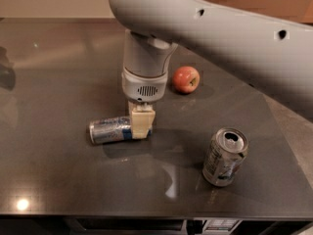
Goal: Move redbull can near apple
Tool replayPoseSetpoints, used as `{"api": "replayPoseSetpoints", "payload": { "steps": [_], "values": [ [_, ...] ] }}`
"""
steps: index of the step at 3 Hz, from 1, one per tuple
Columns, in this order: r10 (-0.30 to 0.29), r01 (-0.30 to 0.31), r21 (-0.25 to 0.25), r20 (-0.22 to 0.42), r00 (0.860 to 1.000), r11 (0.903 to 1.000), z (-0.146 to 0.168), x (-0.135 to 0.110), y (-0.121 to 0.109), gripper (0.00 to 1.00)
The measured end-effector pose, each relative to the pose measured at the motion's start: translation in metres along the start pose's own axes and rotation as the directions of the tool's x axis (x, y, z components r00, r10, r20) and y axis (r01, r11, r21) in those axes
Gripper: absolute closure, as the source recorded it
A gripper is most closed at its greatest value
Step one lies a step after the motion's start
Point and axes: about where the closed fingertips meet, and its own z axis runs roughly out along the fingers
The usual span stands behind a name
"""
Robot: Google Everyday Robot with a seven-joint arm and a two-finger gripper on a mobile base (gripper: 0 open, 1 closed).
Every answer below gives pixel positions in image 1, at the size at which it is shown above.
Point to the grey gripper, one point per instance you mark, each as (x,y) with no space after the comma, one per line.
(144,87)

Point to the silver blue redbull can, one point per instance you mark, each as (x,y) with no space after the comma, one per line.
(109,130)

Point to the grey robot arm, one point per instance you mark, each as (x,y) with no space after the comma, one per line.
(272,55)

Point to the red apple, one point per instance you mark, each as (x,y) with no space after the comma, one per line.
(186,80)

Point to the silver green soda can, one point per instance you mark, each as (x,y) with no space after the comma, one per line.
(227,151)

